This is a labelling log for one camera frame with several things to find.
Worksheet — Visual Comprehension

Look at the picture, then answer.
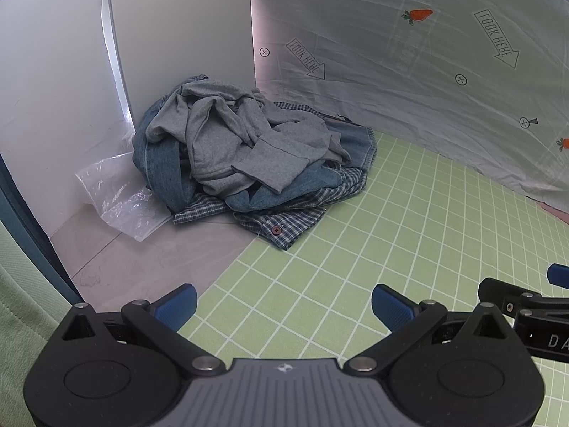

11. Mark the grey zip hoodie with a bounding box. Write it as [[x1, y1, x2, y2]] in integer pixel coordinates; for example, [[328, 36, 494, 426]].
[[145, 79, 351, 197]]

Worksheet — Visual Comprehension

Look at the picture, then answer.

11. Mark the clear plastic bag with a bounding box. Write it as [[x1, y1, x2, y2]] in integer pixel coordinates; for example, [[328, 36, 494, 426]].
[[75, 152, 172, 242]]

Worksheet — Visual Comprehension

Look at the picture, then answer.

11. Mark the blue denim jacket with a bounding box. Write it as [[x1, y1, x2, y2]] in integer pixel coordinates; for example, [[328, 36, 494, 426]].
[[133, 76, 376, 215]]

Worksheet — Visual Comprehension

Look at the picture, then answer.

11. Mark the blue plaid shirt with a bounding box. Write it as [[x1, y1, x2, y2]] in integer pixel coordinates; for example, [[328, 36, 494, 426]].
[[174, 101, 377, 251]]

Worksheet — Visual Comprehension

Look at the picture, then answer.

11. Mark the grey printed backdrop cloth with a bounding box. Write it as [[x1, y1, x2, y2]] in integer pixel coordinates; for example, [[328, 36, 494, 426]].
[[252, 0, 568, 211]]

